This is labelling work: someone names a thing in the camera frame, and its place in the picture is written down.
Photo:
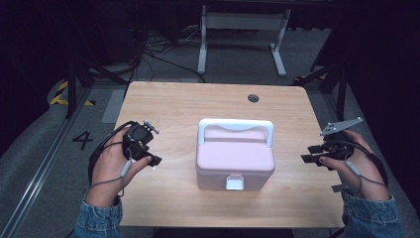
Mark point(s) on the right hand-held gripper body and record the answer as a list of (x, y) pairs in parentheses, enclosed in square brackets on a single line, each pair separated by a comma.
[(336, 147)]

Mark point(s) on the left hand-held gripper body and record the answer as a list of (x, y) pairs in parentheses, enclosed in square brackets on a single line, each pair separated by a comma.
[(137, 137)]

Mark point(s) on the person's left hand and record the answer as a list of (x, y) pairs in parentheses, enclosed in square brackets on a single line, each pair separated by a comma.
[(109, 165)]

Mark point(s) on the person's right hand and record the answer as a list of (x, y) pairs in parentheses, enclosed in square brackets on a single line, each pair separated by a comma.
[(366, 175)]

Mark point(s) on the black tripod stand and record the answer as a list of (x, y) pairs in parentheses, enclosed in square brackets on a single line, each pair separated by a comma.
[(71, 86), (341, 89)]

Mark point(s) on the yellow black floor tape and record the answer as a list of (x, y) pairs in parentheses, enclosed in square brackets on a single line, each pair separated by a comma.
[(61, 97)]

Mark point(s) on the metal floor rail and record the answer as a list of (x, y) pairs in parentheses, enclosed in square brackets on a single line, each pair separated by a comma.
[(36, 175)]

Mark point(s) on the white metal stand frame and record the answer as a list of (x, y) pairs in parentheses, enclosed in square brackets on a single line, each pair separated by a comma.
[(244, 21)]

